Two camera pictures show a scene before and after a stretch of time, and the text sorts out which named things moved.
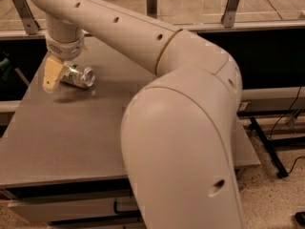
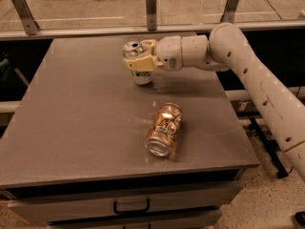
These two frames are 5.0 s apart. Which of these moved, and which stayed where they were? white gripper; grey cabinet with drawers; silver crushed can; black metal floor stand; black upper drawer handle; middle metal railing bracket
Moved: white gripper; silver crushed can
Stayed: black upper drawer handle; black metal floor stand; grey cabinet with drawers; middle metal railing bracket
